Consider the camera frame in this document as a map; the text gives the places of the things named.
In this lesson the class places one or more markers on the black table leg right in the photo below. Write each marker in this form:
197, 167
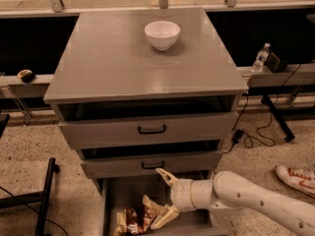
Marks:
289, 136

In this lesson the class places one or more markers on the black power adapter with cable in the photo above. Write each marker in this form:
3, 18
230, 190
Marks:
237, 136

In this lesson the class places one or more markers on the brown chip bag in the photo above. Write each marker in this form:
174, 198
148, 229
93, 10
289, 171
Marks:
137, 220

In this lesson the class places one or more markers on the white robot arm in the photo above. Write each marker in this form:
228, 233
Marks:
231, 192

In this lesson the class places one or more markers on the white and red sneaker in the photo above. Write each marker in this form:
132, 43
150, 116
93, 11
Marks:
302, 180

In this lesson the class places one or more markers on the black tape measure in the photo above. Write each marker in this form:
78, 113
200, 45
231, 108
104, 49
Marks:
26, 75

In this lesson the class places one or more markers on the black metal stand left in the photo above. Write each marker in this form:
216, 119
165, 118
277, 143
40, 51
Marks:
41, 197

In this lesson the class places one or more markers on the grey middle drawer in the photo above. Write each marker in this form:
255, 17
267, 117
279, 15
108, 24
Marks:
148, 163

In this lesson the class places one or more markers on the white ceramic bowl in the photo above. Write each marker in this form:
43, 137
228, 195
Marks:
162, 34

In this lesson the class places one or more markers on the grey open bottom drawer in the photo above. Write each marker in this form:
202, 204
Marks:
126, 192

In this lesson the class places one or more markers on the grey drawer cabinet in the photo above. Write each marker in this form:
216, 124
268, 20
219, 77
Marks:
109, 71

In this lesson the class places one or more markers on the clear water bottle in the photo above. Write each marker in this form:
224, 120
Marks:
261, 58

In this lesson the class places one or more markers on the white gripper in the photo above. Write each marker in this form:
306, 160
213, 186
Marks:
181, 195

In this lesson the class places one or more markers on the small black box device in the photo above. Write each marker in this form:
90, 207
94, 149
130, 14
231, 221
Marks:
275, 64

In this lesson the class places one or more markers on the grey top drawer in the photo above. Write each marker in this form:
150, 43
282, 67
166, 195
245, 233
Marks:
125, 132

